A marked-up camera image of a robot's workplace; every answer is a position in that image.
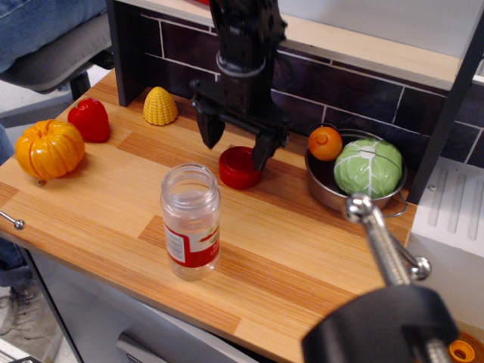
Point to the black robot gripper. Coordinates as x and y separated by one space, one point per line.
244 99

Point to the red plastic cap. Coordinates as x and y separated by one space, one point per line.
236 168

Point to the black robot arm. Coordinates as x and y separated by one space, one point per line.
249 35

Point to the yellow toy corn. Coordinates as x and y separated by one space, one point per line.
159 107

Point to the clear plastic spice jar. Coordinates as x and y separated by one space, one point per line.
190 199

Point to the orange toy fruit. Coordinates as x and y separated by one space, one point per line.
325 143

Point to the small steel pot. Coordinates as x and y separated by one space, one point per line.
321 183

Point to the green toy cabbage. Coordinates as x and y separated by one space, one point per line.
369 166

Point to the red toy bell pepper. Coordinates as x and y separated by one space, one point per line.
90 118

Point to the grey wooden shelf unit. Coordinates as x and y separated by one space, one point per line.
423 102

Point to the orange toy pumpkin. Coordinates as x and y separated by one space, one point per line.
50 149

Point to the grey office chair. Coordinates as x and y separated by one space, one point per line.
66 60

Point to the white toy sink drainer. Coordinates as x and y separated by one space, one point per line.
450 210

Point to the person leg in jeans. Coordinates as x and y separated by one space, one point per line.
26 26

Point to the black and steel clamp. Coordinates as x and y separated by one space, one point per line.
401 322

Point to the grey sneaker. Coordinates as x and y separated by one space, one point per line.
29 320

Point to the grey drawer handle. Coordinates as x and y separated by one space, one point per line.
130 351

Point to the steel clamp handle left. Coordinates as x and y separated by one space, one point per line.
17 223

